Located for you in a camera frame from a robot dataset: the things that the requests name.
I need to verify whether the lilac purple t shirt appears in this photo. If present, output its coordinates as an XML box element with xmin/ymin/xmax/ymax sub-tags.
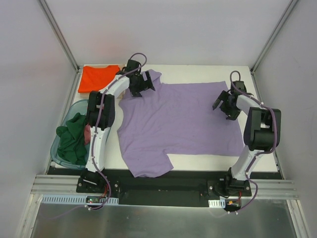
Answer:
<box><xmin>117</xmin><ymin>70</ymin><xmax>244</xmax><ymax>178</ymax></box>

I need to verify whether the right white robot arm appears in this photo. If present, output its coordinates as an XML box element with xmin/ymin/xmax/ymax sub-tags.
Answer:
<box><xmin>212</xmin><ymin>81</ymin><xmax>281</xmax><ymax>196</ymax></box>

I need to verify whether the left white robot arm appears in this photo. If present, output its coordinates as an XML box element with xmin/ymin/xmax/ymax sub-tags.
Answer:
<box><xmin>78</xmin><ymin>70</ymin><xmax>155</xmax><ymax>193</ymax></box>

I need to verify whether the folded orange t shirt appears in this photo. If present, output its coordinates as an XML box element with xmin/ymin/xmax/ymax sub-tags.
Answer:
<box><xmin>78</xmin><ymin>65</ymin><xmax>120</xmax><ymax>94</ymax></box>

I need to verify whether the folded beige t shirt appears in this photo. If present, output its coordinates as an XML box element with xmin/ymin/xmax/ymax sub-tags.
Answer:
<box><xmin>79</xmin><ymin>63</ymin><xmax>126</xmax><ymax>100</ymax></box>

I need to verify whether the translucent blue plastic basket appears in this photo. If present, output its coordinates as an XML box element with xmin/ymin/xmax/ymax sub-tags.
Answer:
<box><xmin>50</xmin><ymin>99</ymin><xmax>89</xmax><ymax>170</ymax></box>

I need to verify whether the pink red t shirt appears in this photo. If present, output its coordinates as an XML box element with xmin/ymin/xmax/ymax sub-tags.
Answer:
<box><xmin>84</xmin><ymin>124</ymin><xmax>91</xmax><ymax>145</ymax></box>

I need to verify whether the dark green t shirt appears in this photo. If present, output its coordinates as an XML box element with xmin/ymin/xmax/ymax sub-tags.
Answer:
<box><xmin>56</xmin><ymin>113</ymin><xmax>87</xmax><ymax>166</ymax></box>

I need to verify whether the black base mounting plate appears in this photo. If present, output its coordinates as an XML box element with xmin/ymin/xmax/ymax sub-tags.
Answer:
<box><xmin>47</xmin><ymin>167</ymin><xmax>284</xmax><ymax>206</ymax></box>

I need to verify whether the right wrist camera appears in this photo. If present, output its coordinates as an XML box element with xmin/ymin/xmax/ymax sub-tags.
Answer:
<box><xmin>230</xmin><ymin>81</ymin><xmax>247</xmax><ymax>94</ymax></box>

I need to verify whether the right white cable duct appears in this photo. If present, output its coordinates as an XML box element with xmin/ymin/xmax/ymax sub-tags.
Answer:
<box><xmin>208</xmin><ymin>199</ymin><xmax>225</xmax><ymax>209</ymax></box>

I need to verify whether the white cable duct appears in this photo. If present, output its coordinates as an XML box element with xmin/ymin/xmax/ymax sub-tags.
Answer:
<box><xmin>208</xmin><ymin>199</ymin><xmax>225</xmax><ymax>209</ymax></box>
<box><xmin>42</xmin><ymin>195</ymin><xmax>119</xmax><ymax>206</ymax></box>

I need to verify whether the right aluminium corner post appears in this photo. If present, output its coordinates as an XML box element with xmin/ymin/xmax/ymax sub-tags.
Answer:
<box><xmin>250</xmin><ymin>0</ymin><xmax>300</xmax><ymax>75</ymax></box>

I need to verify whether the aluminium corner post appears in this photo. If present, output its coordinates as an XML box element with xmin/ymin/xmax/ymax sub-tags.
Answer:
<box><xmin>250</xmin><ymin>0</ymin><xmax>300</xmax><ymax>75</ymax></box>
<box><xmin>37</xmin><ymin>0</ymin><xmax>80</xmax><ymax>72</ymax></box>

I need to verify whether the left aluminium corner post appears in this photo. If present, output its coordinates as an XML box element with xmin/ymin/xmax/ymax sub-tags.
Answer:
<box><xmin>37</xmin><ymin>0</ymin><xmax>80</xmax><ymax>72</ymax></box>

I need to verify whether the left white cable duct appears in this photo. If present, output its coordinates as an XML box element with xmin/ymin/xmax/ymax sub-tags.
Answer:
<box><xmin>42</xmin><ymin>195</ymin><xmax>119</xmax><ymax>206</ymax></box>

